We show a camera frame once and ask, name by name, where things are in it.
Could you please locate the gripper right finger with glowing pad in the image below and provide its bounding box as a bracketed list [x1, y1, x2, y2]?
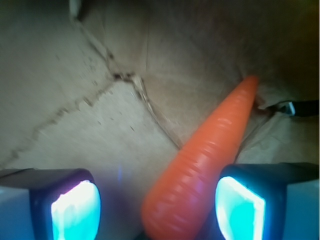
[215, 162, 320, 240]

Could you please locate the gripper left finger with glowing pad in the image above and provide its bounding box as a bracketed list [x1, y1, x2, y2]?
[0, 168, 101, 240]

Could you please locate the orange toy carrot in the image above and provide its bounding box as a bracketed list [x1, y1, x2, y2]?
[141, 75, 259, 240]

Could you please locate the brown paper bag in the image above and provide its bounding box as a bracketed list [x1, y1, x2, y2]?
[0, 0, 320, 240]

